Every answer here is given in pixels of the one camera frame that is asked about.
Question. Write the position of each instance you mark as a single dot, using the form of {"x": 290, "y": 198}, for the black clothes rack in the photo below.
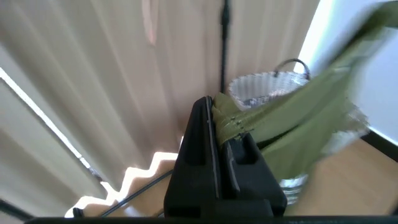
{"x": 225, "y": 46}

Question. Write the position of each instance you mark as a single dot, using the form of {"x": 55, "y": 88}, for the green long-sleeved shirt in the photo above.
{"x": 295, "y": 124}

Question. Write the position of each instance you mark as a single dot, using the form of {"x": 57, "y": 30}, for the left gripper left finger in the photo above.
{"x": 192, "y": 180}

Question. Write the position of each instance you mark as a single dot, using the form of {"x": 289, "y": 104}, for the beige curtain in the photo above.
{"x": 93, "y": 77}

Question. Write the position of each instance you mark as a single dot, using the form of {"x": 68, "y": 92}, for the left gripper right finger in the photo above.
{"x": 255, "y": 186}

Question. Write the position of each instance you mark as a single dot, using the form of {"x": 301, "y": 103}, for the white laundry basket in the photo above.
{"x": 264, "y": 84}

